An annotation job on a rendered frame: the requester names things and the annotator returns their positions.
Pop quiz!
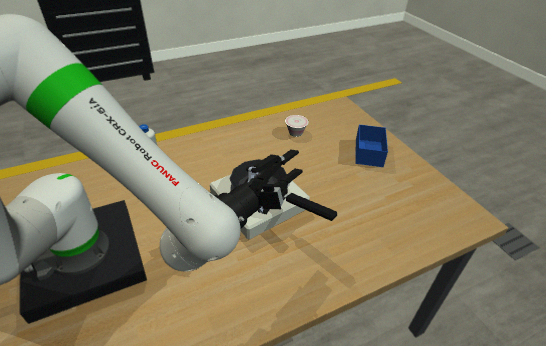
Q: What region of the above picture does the black frying pan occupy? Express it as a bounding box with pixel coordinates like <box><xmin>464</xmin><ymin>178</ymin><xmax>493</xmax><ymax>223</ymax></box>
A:
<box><xmin>229</xmin><ymin>159</ymin><xmax>325</xmax><ymax>215</ymax></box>

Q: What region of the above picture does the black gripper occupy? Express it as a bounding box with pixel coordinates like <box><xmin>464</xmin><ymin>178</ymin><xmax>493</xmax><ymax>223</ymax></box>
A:
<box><xmin>229</xmin><ymin>150</ymin><xmax>303</xmax><ymax>219</ymax></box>

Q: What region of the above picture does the grey bottle with blue cap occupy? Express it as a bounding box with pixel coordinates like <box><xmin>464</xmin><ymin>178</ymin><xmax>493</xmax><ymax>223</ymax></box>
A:
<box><xmin>139</xmin><ymin>124</ymin><xmax>157</xmax><ymax>145</ymax></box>

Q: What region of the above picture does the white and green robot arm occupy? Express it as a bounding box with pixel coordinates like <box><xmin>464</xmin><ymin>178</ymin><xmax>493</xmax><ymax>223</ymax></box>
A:
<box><xmin>0</xmin><ymin>14</ymin><xmax>247</xmax><ymax>285</ymax></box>

